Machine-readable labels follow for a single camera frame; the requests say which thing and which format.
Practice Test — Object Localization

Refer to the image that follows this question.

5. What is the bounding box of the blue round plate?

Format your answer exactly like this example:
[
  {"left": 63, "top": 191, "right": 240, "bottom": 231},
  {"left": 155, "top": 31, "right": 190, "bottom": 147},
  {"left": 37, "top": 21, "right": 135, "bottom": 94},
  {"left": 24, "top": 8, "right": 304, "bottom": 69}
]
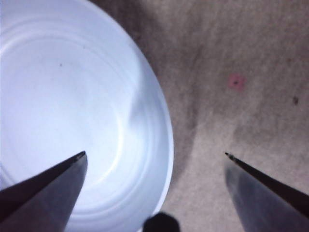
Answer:
[{"left": 0, "top": 0, "right": 175, "bottom": 232}]

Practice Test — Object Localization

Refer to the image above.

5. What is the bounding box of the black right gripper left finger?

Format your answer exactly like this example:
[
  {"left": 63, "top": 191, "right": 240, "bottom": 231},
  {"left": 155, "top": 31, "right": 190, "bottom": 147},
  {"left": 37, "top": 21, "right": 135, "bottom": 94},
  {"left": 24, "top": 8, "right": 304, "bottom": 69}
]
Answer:
[{"left": 0, "top": 151, "right": 88, "bottom": 232}]

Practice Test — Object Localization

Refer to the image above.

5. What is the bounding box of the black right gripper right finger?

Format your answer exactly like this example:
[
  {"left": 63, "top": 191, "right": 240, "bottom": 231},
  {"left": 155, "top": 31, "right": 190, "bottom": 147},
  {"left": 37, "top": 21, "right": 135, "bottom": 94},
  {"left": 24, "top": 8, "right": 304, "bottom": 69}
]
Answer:
[{"left": 224, "top": 152, "right": 309, "bottom": 232}]

